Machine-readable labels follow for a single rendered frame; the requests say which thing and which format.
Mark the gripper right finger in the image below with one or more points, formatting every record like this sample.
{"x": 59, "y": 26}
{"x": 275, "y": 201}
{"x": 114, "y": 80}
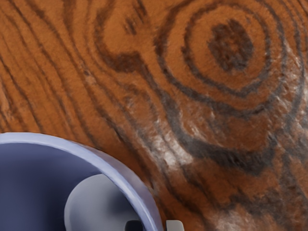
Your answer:
{"x": 174, "y": 226}

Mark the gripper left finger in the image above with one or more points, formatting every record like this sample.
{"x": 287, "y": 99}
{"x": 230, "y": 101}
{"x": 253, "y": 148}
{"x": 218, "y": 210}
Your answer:
{"x": 133, "y": 226}

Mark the lavender blue cup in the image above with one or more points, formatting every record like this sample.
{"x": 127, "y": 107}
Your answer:
{"x": 36, "y": 178}

